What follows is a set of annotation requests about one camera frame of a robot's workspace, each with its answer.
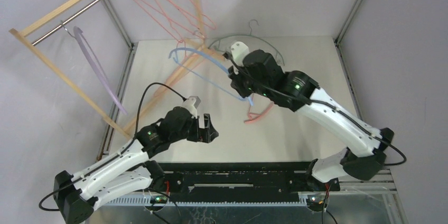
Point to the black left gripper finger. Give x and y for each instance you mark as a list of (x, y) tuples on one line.
[(206, 136), (207, 123)]

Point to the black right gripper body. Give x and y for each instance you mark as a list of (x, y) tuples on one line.
[(236, 83)]

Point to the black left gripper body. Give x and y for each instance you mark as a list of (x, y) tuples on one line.
[(190, 131)]

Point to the blue plastic hanger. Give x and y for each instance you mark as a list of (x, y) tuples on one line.
[(183, 69)]

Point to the green plastic hanger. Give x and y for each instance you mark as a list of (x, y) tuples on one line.
[(217, 42)]

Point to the purple plastic hanger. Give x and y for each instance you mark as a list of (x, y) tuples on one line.
[(95, 64)]

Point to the pink notched hanger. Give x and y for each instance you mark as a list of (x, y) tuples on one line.
[(143, 23)]

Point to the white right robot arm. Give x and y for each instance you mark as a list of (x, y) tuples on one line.
[(364, 156)]

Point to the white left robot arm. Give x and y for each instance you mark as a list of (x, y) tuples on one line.
[(130, 169)]

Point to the pink curved plastic hanger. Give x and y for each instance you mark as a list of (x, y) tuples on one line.
[(253, 117)]

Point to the metal rack hanging rod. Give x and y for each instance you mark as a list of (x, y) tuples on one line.
[(63, 23)]

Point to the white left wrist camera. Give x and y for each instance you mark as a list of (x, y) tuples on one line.
[(191, 104)]

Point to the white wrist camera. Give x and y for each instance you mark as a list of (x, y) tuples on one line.
[(191, 104), (239, 51)]

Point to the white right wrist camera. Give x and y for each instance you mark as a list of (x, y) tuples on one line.
[(239, 51)]

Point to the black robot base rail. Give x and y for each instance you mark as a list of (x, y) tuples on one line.
[(228, 184)]

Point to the right aluminium frame post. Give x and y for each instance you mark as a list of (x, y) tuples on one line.
[(348, 21)]

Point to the aluminium frame post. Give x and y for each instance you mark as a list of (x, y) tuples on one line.
[(348, 21), (117, 22)]

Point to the left aluminium frame post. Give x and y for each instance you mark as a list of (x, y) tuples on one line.
[(117, 22)]

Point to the wooden clothes rack frame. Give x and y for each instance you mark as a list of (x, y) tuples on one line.
[(48, 91)]

